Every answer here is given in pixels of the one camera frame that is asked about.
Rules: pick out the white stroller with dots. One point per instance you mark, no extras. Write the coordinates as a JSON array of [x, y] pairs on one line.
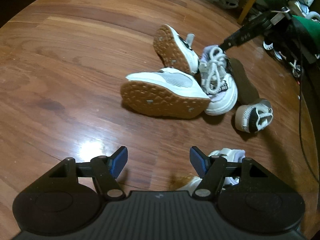
[[271, 48]]

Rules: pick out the dark brown insole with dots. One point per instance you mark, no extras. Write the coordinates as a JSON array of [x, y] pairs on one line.
[[243, 82]]

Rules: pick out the white grey gum-sole shoe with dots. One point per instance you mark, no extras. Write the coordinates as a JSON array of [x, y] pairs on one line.
[[160, 100], [170, 50]]

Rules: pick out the wooden chair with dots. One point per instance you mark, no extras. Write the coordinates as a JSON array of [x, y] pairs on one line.
[[247, 5]]

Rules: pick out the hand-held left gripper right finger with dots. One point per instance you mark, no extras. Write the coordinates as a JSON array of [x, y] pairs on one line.
[[198, 162]]

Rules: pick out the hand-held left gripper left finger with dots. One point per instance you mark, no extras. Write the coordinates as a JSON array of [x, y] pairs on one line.
[[118, 161]]

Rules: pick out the lavender white lace sneaker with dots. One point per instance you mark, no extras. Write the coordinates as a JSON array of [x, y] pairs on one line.
[[235, 155], [220, 100]]

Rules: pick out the white shoe with black heel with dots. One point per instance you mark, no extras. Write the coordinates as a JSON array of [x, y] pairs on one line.
[[246, 115]]

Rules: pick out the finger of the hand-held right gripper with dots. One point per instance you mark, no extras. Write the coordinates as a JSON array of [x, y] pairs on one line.
[[240, 36]]

